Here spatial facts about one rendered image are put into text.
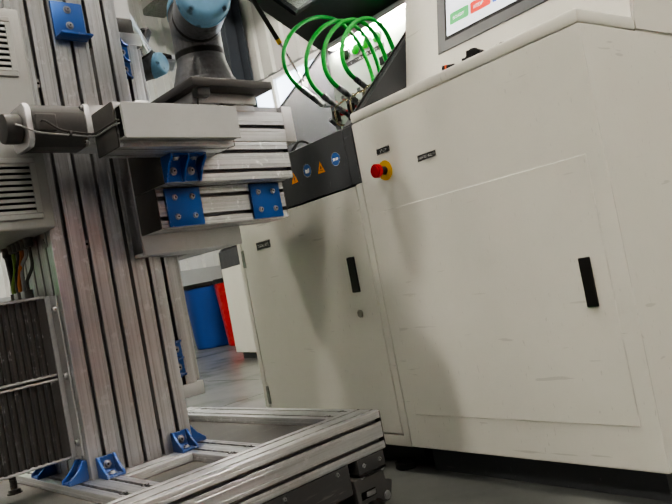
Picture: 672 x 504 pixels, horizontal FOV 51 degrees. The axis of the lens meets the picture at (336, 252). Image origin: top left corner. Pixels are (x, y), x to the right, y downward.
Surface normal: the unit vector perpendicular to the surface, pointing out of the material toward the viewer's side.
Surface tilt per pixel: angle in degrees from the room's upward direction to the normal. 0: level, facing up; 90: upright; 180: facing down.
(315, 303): 90
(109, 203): 90
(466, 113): 90
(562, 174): 90
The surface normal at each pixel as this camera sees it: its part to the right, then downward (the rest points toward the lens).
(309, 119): 0.61, -0.15
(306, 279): -0.77, 0.12
